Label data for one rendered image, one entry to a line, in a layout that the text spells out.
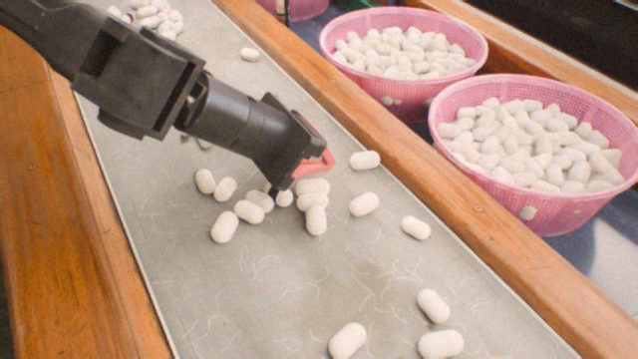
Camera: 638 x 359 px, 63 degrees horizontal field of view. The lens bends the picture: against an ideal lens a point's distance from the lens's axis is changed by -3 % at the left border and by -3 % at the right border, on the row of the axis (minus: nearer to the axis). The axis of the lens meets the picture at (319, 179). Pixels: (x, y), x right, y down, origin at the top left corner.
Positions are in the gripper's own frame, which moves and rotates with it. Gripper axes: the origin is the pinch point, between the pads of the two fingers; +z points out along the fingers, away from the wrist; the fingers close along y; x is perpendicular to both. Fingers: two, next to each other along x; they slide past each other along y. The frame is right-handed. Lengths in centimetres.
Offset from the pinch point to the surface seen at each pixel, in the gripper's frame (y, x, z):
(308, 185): -2.4, 2.5, -2.9
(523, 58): 7.4, -26.3, 29.5
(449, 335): -25.0, 1.7, -2.5
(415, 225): -12.9, -1.6, 2.3
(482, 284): -21.3, -1.8, 4.8
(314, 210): -6.3, 3.4, -4.0
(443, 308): -22.5, 0.9, -1.2
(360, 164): -1.3, -2.0, 3.1
